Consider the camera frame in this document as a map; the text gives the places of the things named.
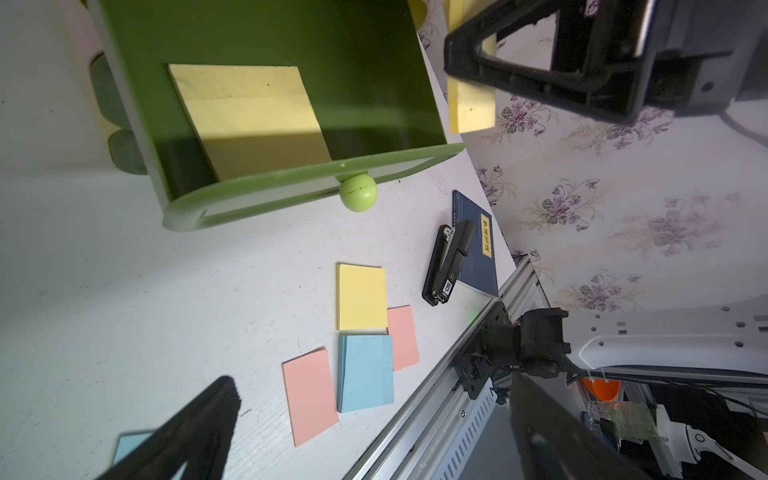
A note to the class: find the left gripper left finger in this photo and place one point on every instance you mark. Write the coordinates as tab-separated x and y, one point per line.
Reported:
194	443

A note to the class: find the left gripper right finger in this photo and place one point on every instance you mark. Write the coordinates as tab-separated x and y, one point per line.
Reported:
553	444

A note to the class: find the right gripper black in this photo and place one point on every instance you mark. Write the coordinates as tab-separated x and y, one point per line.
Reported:
694	58

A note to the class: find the yellow sticky pad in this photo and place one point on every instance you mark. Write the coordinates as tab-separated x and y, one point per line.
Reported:
362	298
472	107
250	119

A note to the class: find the green top drawer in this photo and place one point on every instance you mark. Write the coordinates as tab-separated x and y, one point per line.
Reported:
362	66

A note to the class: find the green drawer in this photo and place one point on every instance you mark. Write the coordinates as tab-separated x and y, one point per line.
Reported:
125	153
106	92
362	66

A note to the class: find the yellow green drawer cabinet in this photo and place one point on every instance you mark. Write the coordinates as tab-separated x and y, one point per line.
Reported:
88	45

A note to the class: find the blue sticky pad left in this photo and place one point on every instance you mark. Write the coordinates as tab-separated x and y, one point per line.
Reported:
135	447

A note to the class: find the blue sticky pad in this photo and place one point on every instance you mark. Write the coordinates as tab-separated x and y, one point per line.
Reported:
135	447
366	372

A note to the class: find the pink sticky pad middle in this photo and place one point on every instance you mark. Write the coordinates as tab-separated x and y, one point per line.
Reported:
310	395

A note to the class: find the pink sticky pad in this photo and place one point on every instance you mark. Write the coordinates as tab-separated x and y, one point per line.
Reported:
401	328
310	395

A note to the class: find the blue sticky pad middle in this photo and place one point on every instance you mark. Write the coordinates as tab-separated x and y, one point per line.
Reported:
366	372

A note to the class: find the pink sticky pad right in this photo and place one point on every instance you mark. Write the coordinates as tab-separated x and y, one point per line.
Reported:
401	328

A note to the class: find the green bottom drawer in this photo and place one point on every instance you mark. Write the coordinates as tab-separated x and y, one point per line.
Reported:
125	153

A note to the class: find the green middle drawer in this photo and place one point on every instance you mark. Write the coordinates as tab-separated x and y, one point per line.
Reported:
106	92

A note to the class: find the dark blue notebook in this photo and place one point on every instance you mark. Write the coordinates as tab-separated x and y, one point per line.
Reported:
479	269

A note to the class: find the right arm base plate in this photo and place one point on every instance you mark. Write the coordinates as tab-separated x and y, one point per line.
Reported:
533	344

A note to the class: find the aluminium front rail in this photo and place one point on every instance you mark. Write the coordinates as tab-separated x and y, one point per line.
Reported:
433	435

